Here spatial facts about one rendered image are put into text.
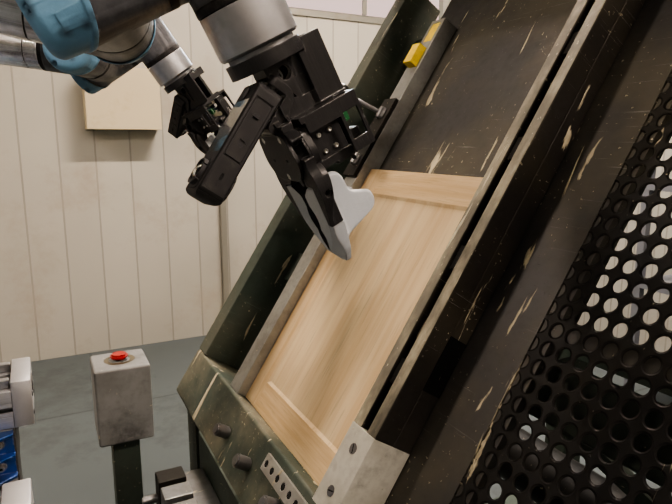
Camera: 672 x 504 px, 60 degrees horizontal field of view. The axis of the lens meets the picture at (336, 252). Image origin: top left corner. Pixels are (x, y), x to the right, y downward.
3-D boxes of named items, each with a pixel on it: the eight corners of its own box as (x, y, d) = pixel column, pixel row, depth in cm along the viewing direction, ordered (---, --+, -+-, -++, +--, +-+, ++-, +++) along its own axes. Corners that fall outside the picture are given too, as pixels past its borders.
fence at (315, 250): (245, 391, 130) (230, 384, 128) (443, 32, 138) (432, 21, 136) (252, 399, 125) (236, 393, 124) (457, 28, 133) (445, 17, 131)
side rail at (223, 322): (234, 363, 155) (198, 347, 149) (428, 15, 164) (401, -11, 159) (241, 371, 149) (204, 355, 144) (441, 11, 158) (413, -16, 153)
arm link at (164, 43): (109, 19, 111) (146, -7, 110) (146, 70, 115) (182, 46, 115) (101, 18, 104) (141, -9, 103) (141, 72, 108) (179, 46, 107)
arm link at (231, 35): (213, 11, 45) (188, 29, 53) (241, 67, 47) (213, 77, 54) (291, -26, 48) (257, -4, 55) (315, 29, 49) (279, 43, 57)
